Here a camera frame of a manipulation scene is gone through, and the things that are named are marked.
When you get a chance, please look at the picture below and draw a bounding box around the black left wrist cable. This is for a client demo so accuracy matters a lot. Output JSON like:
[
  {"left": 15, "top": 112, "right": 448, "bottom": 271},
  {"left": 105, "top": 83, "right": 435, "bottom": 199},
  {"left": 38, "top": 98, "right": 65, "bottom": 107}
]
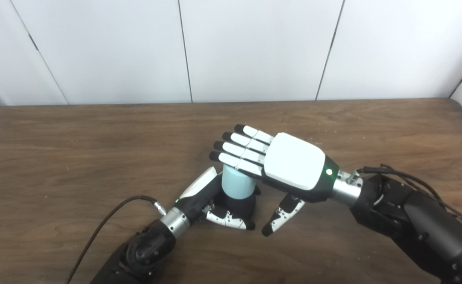
[{"left": 65, "top": 196, "right": 168, "bottom": 284}]

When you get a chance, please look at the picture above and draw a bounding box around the white and black left hand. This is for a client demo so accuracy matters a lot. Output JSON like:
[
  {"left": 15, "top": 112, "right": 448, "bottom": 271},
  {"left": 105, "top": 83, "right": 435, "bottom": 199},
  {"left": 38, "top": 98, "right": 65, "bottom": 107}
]
[{"left": 175, "top": 166, "right": 261, "bottom": 231}]

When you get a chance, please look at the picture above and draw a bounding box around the light-blue short hose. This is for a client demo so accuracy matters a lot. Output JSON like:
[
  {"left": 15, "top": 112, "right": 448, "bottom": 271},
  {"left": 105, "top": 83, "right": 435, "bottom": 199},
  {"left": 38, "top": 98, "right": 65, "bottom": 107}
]
[{"left": 222, "top": 165, "right": 255, "bottom": 199}]

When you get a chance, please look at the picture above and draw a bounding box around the black funnel-shaped nozzle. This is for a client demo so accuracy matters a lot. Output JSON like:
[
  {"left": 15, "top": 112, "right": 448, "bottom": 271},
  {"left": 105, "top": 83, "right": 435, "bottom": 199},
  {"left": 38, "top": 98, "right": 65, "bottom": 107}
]
[{"left": 214, "top": 185, "right": 261, "bottom": 221}]

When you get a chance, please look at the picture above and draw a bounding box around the white and black right hand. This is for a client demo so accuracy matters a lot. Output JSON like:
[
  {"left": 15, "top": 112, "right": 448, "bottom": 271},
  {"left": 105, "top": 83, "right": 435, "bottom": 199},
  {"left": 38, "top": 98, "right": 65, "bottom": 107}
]
[{"left": 209, "top": 124, "right": 340, "bottom": 237}]

